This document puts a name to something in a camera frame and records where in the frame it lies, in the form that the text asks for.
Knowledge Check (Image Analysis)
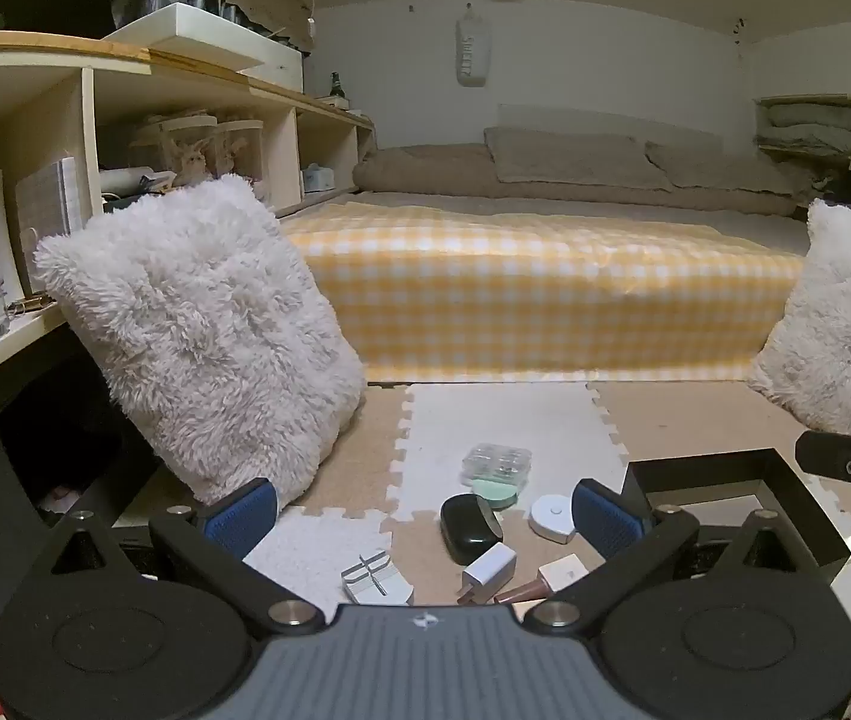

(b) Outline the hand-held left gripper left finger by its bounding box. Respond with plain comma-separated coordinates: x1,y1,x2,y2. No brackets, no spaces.
46,477,327,637

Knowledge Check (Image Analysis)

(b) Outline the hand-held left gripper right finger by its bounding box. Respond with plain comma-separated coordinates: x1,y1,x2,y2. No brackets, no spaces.
522,477,823,635

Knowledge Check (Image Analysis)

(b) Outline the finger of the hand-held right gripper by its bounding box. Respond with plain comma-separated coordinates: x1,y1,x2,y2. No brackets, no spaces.
795,429,851,527

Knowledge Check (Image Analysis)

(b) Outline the white round plug-in device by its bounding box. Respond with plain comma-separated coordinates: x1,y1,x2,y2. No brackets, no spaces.
528,493,578,543

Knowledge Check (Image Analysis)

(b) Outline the black rectangular tray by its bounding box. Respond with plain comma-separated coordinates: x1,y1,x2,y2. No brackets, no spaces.
620,448,851,586

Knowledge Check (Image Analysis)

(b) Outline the green round compact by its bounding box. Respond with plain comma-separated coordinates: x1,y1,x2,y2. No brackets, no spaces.
468,476,522,511

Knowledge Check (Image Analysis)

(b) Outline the clear plastic case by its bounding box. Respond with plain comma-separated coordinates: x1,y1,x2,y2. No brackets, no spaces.
460,444,533,488

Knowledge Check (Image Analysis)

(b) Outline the white charger adapter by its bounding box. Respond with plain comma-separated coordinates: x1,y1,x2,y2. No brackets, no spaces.
457,542,518,605

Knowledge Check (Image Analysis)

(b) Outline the black glossy earbud case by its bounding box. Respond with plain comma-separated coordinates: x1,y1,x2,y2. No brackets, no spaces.
438,493,505,566

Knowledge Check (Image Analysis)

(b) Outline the grey watch link remover tool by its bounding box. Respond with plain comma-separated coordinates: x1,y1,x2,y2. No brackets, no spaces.
340,551,415,606

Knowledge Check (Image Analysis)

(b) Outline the fluffy white pillow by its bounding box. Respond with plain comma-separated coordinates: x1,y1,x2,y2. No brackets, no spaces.
34,174,366,507
747,197,851,440

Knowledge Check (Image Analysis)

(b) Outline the beige and white foam mat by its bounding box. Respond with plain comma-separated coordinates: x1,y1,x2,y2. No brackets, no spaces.
106,379,851,661

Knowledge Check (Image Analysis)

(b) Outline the yellow checked blanket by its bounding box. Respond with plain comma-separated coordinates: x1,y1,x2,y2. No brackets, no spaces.
279,195,805,383

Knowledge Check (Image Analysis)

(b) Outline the stack of folded blankets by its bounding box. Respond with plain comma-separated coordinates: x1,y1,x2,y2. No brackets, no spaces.
755,94,851,207

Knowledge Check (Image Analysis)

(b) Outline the beige bed pillow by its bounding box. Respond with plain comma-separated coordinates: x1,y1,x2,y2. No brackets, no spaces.
485,126,670,188
646,141,790,196

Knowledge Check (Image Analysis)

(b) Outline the checked notebook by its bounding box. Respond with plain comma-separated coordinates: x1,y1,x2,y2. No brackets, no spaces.
15,157,85,293

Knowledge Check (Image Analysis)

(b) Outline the clear plastic jar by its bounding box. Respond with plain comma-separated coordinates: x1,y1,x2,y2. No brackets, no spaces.
211,118,269,181
133,112,216,188

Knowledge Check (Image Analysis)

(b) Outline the wooden shelf unit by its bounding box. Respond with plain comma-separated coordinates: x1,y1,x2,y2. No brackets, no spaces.
0,28,377,406

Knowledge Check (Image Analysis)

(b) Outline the white flat box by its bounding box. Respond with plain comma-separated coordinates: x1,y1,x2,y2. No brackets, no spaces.
103,2,306,87

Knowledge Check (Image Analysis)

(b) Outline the white wall hanging pouch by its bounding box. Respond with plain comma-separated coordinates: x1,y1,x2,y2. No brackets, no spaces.
455,4,488,89

